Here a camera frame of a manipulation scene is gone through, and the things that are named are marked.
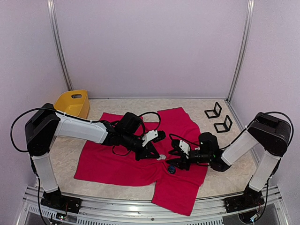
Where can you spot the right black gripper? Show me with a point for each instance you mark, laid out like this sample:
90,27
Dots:
180,163

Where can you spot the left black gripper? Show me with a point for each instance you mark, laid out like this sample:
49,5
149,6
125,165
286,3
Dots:
146,153

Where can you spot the magenta t-shirt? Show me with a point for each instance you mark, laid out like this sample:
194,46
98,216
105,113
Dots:
175,192

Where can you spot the black brooch display box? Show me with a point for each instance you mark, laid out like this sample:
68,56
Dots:
215,112

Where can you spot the yellow plastic basket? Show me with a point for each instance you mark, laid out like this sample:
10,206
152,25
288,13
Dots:
74,102

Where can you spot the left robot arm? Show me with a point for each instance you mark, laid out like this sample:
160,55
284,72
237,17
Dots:
47,124

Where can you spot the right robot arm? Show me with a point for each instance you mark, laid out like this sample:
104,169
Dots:
272,131

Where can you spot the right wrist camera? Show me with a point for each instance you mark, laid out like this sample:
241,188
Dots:
178,142

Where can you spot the aluminium front rail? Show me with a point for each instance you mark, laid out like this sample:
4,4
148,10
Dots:
105,211

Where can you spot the right aluminium post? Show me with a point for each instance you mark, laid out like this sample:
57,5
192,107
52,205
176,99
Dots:
242,50

